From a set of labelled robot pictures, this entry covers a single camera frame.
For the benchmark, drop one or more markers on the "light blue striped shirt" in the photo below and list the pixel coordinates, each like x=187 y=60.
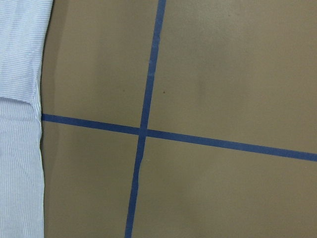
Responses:
x=23 y=28

